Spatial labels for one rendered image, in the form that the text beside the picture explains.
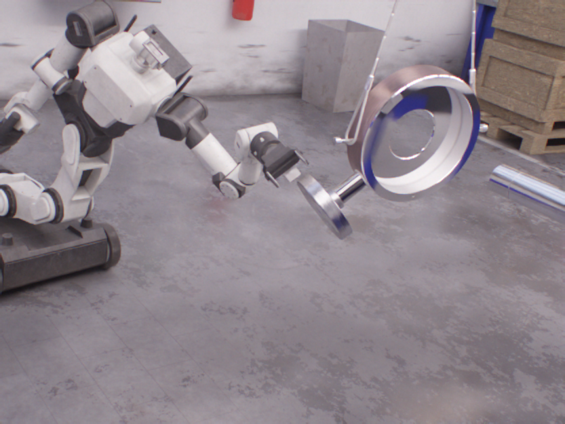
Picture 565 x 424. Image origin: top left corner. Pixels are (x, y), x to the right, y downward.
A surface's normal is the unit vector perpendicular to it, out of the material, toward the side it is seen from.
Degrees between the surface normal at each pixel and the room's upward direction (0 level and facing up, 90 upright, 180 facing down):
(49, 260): 90
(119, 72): 68
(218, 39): 90
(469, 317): 0
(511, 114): 90
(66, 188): 90
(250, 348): 0
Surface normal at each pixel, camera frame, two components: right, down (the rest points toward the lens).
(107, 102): -0.47, 0.49
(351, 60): 0.63, 0.43
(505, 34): -0.84, 0.09
